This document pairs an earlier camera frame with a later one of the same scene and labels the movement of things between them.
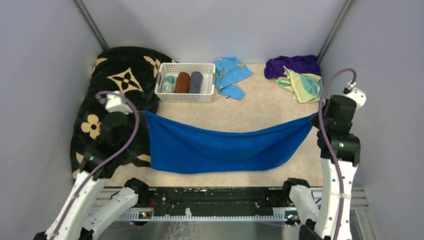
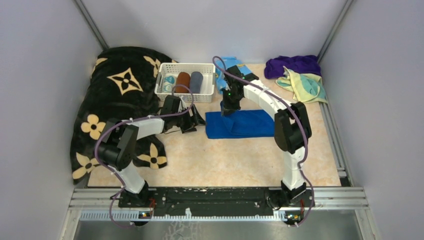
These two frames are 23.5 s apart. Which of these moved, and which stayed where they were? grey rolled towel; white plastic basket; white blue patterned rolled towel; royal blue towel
Moved: royal blue towel
Stayed: white plastic basket; grey rolled towel; white blue patterned rolled towel
